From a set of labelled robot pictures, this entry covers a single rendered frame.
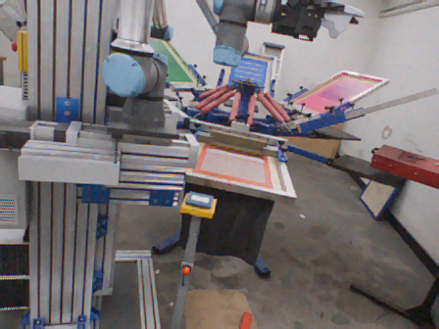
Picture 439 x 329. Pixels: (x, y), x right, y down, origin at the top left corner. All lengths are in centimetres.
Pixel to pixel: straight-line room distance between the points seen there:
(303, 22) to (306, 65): 529
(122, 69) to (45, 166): 35
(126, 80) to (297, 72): 534
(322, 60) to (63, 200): 537
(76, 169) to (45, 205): 45
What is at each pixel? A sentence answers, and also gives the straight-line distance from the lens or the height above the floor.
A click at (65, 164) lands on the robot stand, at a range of 101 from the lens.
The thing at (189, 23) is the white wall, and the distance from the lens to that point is 616.
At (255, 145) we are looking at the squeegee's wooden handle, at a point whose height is 103.
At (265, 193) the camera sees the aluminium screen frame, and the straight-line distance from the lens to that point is 146.
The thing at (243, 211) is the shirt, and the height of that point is 82.
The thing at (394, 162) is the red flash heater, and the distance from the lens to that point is 226.
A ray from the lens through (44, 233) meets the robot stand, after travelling 150.
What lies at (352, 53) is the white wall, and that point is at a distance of 632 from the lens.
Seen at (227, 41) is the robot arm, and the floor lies 156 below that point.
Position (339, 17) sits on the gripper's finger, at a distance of 88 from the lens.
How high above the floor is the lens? 155
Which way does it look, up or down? 20 degrees down
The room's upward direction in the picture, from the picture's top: 12 degrees clockwise
